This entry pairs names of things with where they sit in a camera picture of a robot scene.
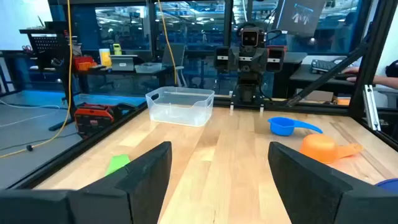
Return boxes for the yellow plastic container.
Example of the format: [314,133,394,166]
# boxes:
[98,48,112,68]

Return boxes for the clear plastic tray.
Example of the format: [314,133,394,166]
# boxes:
[134,62,163,74]

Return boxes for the dark monitor screen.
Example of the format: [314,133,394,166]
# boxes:
[275,0,326,37]

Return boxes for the black office desk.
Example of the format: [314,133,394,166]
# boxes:
[273,51,358,94]

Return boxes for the red orange parts bin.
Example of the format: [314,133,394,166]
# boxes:
[73,55,98,72]

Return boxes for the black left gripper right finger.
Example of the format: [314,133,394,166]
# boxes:
[267,141,398,224]

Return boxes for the black work table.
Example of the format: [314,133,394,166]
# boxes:
[74,65,175,94]

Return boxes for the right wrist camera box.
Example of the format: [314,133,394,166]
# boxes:
[241,27,266,48]

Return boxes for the orange measuring cup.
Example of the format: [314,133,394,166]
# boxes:
[300,133,364,165]

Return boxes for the green measuring cup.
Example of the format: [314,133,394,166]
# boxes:
[104,154,131,177]

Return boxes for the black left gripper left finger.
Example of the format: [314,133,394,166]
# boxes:
[0,141,173,224]

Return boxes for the clear plastic basket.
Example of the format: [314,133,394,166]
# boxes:
[145,86,215,128]

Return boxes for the person's forearm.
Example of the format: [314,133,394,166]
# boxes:
[357,74,398,90]

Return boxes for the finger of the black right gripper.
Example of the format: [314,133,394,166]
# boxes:
[266,45,287,73]
[214,46,231,73]

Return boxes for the dark blue measuring cup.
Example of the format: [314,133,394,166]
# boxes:
[374,177,398,195]

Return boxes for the black aluminium table frame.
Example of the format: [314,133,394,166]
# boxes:
[6,0,398,190]

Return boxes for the person's hand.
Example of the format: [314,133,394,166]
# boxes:
[341,67,361,83]

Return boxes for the red black tool box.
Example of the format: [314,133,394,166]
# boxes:
[73,102,137,139]

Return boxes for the yellow hanging cable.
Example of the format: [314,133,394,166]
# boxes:
[157,0,178,86]

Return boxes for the grey laptop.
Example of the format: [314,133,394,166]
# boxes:
[109,55,138,72]

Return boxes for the black keyboard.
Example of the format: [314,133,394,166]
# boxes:
[310,58,346,75]

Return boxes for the silver aluminium bracket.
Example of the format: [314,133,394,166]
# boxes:
[363,84,382,131]

